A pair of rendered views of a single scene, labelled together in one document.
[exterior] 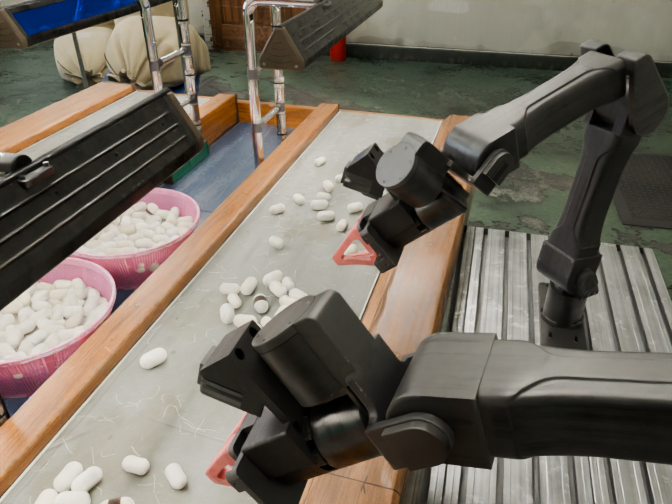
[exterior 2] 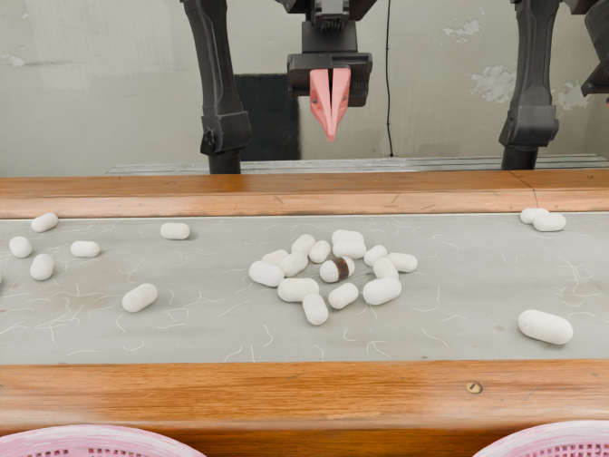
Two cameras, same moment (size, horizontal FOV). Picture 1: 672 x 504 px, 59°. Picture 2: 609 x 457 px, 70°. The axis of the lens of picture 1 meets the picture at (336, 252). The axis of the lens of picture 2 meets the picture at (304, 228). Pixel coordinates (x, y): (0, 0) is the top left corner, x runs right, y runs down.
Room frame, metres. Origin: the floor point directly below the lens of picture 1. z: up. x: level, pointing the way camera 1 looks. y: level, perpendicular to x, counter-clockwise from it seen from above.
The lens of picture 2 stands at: (0.87, 0.47, 0.97)
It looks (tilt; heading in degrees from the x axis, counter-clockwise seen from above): 25 degrees down; 254
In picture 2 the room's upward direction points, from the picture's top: 1 degrees counter-clockwise
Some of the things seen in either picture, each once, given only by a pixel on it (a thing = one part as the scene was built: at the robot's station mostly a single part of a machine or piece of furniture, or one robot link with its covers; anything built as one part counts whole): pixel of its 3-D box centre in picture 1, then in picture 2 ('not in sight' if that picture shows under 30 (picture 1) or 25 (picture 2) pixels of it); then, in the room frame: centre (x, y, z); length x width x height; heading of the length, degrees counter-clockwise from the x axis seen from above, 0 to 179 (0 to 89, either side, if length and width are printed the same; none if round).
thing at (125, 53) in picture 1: (149, 52); not in sight; (3.77, 1.16, 0.40); 0.74 x 0.56 x 0.38; 166
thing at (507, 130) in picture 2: not in sight; (527, 132); (0.21, -0.22, 0.77); 0.09 x 0.06 x 0.06; 156
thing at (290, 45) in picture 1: (332, 14); not in sight; (1.30, 0.01, 1.08); 0.62 x 0.08 x 0.07; 164
